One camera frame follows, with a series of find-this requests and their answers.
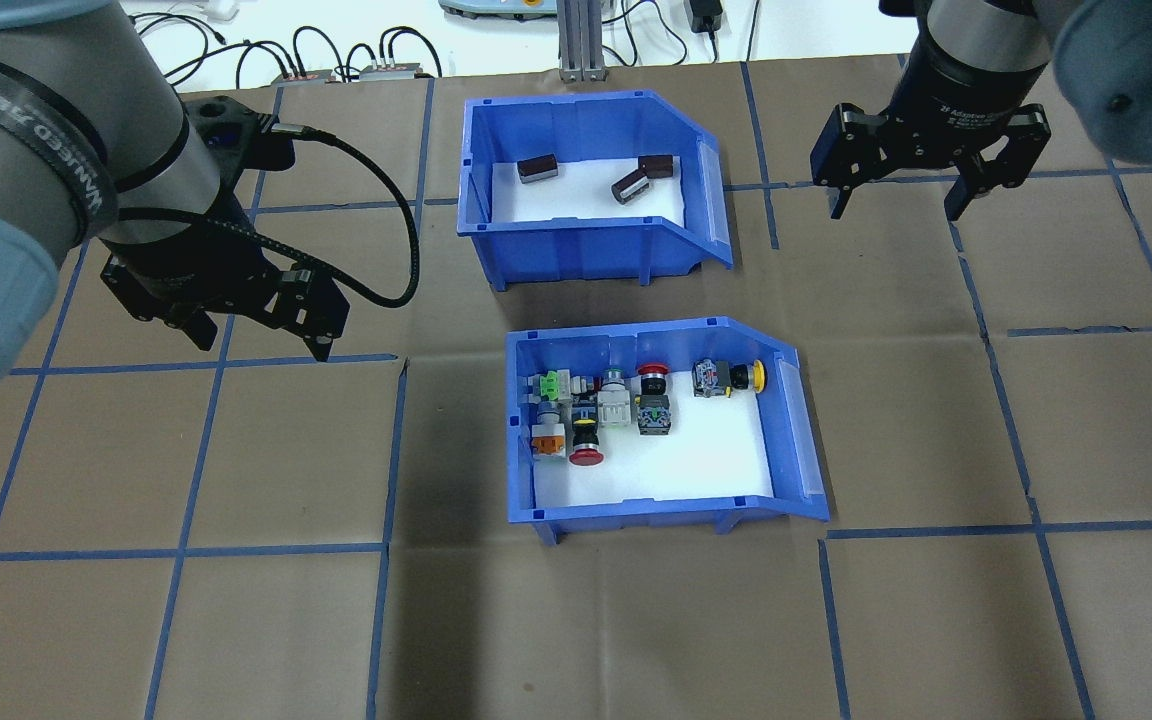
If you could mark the aluminium extrusion post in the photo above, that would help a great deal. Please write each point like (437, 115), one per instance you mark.
(583, 40)

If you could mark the black power adapter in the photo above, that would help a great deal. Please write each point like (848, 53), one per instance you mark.
(705, 14)

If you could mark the yellow push button switch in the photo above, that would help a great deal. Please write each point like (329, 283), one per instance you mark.
(726, 377)

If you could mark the blue bin with capacitors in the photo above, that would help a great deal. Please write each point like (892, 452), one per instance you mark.
(586, 250)

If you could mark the white and teal device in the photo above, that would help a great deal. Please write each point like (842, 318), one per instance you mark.
(496, 8)

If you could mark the black and blue contact block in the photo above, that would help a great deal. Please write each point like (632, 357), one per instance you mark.
(654, 415)

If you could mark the grey metal push button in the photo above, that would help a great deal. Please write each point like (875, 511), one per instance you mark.
(548, 412)

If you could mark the grey hub box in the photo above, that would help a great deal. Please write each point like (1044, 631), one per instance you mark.
(391, 71)
(303, 76)

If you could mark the orange and white contact block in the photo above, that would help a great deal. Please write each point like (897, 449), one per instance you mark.
(548, 441)

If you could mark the small white object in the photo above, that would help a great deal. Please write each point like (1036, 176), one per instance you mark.
(221, 8)

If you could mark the blue bin with switches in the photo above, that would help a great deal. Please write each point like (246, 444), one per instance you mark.
(666, 512)

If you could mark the red and black push button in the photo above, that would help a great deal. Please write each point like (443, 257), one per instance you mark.
(652, 376)

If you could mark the red mushroom push button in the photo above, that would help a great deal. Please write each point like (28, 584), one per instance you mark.
(586, 455)

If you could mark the small white connector block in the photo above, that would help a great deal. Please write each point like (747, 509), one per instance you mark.
(570, 381)

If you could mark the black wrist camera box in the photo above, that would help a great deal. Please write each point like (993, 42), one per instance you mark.
(236, 135)

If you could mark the green and white terminal block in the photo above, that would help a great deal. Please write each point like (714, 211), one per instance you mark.
(547, 385)

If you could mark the white foam liner sheet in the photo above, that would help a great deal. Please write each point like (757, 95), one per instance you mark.
(686, 460)
(576, 205)

